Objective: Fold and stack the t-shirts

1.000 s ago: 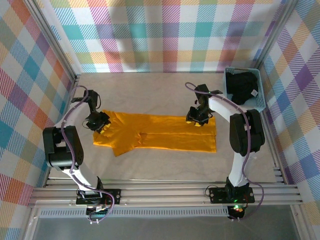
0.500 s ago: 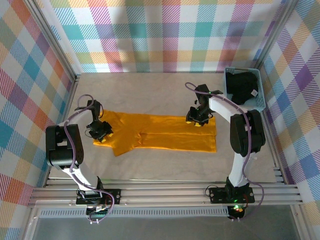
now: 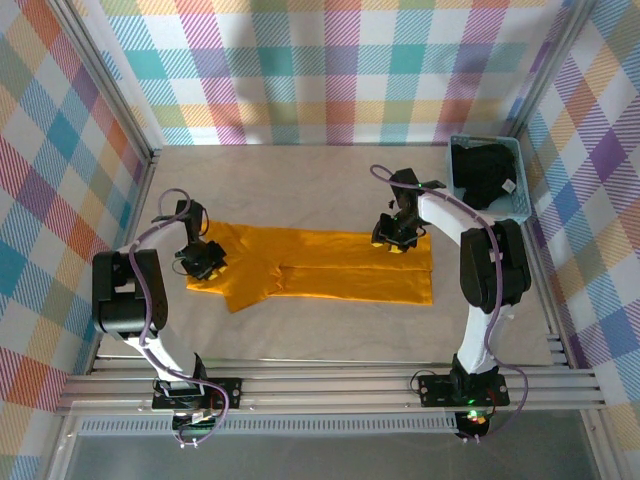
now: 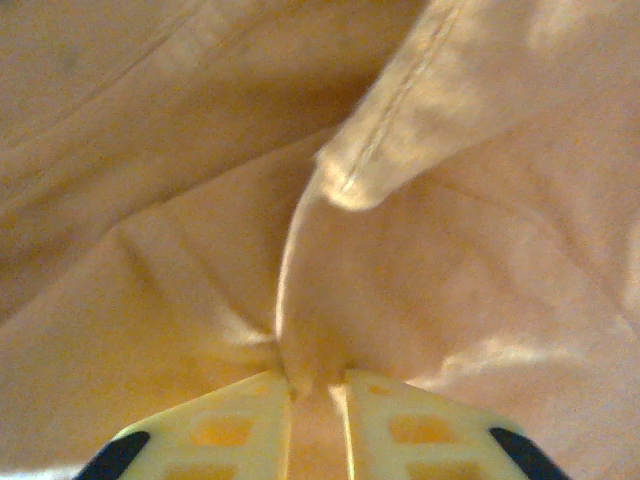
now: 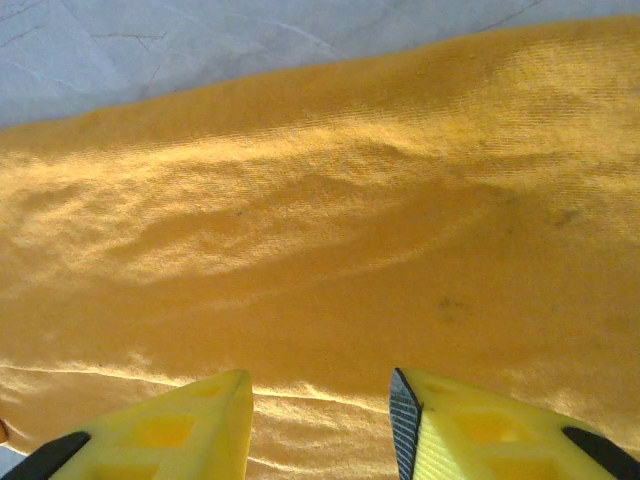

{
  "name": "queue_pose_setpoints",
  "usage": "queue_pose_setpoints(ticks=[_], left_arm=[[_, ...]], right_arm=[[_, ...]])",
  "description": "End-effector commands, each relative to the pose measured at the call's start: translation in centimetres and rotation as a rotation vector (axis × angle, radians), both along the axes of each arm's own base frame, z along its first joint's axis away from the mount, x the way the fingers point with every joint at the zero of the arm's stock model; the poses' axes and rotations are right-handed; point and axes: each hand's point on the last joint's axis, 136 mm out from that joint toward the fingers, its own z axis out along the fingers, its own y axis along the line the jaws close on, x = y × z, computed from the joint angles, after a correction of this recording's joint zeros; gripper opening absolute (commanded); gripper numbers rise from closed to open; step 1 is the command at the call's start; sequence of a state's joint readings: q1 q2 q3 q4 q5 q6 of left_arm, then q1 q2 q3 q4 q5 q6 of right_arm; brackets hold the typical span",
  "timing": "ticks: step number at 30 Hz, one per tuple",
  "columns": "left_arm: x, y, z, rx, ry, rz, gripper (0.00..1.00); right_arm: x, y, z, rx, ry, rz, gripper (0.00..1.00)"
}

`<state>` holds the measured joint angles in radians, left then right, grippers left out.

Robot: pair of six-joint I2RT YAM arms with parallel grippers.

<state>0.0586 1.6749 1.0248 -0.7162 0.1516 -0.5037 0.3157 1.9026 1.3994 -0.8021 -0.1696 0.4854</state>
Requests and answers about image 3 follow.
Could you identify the white garment tag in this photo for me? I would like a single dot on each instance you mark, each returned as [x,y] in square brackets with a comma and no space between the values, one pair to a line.
[508,186]

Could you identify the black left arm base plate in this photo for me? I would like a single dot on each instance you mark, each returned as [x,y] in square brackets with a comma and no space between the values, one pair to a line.
[227,392]

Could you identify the black t-shirt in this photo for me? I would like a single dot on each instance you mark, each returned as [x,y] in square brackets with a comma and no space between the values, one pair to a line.
[482,170]

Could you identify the yellow t-shirt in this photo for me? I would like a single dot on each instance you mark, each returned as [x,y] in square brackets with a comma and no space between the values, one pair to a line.
[330,270]

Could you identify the aluminium frame post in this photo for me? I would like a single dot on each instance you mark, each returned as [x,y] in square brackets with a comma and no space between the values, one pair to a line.
[105,85]
[550,65]

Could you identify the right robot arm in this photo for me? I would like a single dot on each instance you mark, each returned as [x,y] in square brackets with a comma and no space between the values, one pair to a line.
[495,270]

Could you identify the aluminium frame rail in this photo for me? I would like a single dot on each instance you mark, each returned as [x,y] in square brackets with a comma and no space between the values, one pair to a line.
[325,390]

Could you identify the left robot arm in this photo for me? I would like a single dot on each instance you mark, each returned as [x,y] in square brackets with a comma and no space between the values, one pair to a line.
[130,295]

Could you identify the light blue plastic basket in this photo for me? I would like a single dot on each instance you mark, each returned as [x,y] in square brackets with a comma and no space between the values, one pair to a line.
[520,170]

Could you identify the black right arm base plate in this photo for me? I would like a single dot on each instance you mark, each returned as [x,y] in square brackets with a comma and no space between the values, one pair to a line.
[435,390]

